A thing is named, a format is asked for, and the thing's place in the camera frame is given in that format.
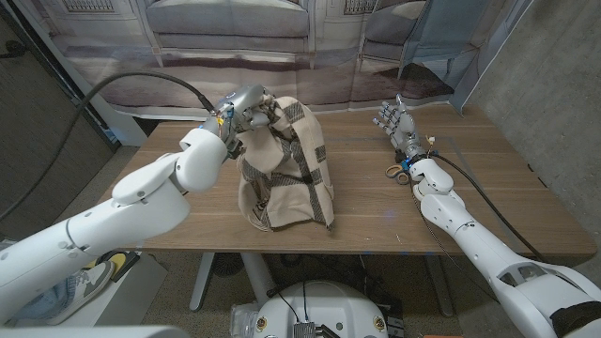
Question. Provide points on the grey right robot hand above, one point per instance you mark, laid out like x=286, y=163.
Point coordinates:
x=405, y=131

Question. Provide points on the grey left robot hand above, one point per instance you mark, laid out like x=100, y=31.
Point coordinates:
x=241, y=103

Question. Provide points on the cream grey plaid scarf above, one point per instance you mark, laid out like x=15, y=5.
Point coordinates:
x=282, y=155

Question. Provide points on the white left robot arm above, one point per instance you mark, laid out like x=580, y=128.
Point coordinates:
x=117, y=216

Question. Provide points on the white robot shoulder cover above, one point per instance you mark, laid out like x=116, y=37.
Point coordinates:
x=94, y=332

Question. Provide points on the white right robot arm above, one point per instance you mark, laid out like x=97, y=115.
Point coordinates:
x=479, y=244

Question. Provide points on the printed room backdrop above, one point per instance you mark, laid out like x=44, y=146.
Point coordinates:
x=164, y=47

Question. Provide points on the grey metal table leg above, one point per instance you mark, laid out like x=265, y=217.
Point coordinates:
x=258, y=277
x=440, y=286
x=203, y=279

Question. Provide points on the black round floor object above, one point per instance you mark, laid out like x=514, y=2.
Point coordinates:
x=227, y=265

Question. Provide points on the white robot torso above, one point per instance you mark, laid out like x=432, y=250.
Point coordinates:
x=324, y=305

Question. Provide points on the yellow black floor pad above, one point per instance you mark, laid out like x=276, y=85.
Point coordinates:
x=119, y=260

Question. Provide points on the clear plastic bag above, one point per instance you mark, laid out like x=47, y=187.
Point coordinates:
x=241, y=321

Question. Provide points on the white floor platform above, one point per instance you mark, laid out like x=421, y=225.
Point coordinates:
x=136, y=296

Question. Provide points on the grey white sneaker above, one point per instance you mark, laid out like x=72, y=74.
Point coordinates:
x=89, y=286

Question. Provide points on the blue jeans person leg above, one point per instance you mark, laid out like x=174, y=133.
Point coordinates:
x=51, y=302

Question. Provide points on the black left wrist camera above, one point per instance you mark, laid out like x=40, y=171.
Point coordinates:
x=233, y=148

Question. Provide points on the white corner post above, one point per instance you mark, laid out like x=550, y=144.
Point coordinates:
x=94, y=94

